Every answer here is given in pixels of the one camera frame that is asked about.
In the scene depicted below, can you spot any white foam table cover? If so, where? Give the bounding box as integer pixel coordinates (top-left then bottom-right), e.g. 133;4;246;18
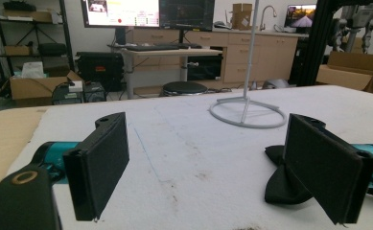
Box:
6;84;373;230

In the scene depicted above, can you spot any monitor with white screen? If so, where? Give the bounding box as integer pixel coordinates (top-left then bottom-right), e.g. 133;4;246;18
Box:
81;0;161;29

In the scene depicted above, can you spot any white plastic bag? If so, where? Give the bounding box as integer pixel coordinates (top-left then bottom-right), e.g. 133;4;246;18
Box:
21;60;45;80

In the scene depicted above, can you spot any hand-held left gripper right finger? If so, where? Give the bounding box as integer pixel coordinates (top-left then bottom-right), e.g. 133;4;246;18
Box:
284;113;373;225

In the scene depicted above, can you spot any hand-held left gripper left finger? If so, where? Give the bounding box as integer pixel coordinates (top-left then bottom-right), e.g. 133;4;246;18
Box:
62;111;130;222

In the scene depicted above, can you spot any silver faucet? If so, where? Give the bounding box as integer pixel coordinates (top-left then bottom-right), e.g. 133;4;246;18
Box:
258;5;278;32

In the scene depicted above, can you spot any light wooden standing desk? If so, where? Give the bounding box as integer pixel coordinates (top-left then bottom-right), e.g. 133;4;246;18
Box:
107;47;223;101

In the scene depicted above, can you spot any black metal frame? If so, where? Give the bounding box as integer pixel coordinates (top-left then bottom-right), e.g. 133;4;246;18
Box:
296;0;373;87

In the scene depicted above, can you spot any small upright cardboard box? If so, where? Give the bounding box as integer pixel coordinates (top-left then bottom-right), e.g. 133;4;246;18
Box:
231;3;254;32

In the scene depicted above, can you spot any monitor with dark screen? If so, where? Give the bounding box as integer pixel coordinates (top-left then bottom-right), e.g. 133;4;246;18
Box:
158;0;216;33

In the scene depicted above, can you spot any black metal shelf rack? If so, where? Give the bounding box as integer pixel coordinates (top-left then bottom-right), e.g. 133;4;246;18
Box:
0;0;76;81

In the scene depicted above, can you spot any black keyboard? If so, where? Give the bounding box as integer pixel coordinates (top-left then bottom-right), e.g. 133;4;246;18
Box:
124;43;181;53

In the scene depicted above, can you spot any grey robot figure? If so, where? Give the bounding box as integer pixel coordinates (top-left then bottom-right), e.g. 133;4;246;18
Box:
331;2;373;55

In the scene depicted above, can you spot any white ring-base stand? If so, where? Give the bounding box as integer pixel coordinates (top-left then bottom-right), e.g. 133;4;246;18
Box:
209;0;288;129

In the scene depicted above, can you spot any round black stool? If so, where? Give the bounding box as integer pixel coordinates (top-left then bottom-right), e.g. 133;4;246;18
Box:
160;80;209;97

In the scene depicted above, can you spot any light wooden cabinet counter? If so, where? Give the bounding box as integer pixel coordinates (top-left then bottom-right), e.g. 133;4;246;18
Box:
126;28;308;88

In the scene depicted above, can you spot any black bow tie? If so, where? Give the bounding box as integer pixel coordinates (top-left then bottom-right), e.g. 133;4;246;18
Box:
264;145;314;205

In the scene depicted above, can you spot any black equipment box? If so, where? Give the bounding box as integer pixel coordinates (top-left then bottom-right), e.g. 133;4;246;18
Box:
52;81;107;105

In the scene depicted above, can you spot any black hard case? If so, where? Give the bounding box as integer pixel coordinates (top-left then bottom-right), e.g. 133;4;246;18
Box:
75;51;125;93

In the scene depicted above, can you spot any black bag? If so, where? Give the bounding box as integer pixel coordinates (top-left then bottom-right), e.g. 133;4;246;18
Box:
37;42;68;58

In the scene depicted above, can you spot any open cardboard box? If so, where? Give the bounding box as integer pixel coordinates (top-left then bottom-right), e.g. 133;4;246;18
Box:
9;70;85;107

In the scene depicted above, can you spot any monitor with road picture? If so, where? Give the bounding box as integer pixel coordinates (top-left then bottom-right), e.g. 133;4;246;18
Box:
284;4;317;34

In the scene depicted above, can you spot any large flat cardboard box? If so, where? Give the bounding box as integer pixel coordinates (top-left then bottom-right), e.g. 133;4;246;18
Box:
315;51;373;96

